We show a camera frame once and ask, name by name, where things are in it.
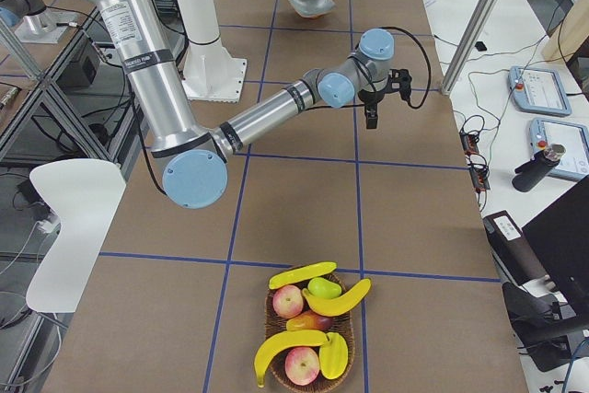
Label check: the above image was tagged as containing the white chair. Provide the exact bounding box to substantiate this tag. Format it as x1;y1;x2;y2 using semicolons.
26;158;126;314

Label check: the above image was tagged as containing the wicker fruit basket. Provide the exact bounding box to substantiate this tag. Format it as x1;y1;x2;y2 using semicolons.
253;263;366;392

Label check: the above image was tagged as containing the blue teach pendant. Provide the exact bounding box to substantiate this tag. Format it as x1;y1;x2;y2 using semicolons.
526;116;589;181
508;66;572;117

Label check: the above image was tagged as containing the yellow banana top of basket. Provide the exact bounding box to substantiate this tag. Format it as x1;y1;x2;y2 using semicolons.
268;261;337;290

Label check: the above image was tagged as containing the lower blue teach pendant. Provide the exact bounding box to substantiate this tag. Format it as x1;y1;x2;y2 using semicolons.
526;116;589;181

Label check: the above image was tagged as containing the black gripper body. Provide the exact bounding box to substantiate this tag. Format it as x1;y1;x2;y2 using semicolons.
358;69;410;112

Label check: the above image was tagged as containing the red apple upper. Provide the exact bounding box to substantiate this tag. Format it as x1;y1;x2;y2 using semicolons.
272;284;305;319

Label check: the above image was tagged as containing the red yellow mango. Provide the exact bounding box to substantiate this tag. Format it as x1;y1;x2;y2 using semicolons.
285;310;333;331

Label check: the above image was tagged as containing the black monitor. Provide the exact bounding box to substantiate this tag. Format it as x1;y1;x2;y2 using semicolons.
523;178;588;314

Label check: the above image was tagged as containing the green pear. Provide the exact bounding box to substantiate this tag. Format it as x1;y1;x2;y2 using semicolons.
307;277;342;299

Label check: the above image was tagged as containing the red apple lower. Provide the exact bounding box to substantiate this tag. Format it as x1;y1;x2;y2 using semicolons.
284;347;320;386

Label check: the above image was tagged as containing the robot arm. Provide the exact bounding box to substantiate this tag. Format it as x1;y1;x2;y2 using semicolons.
87;0;395;209

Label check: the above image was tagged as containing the aluminium frame post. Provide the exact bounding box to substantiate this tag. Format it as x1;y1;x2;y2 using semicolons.
441;0;498;96

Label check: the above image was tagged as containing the grey square plate orange rim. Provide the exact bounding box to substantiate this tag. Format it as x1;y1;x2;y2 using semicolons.
288;0;336;18

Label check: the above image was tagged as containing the upper blue teach pendant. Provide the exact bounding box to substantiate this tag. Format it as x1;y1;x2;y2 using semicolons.
508;66;572;117

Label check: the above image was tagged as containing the yellow banana front of basket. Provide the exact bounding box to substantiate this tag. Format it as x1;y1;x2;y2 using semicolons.
253;329;328;387

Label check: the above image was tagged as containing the red apple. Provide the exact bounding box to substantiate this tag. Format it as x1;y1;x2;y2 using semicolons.
272;284;305;319
284;347;320;386

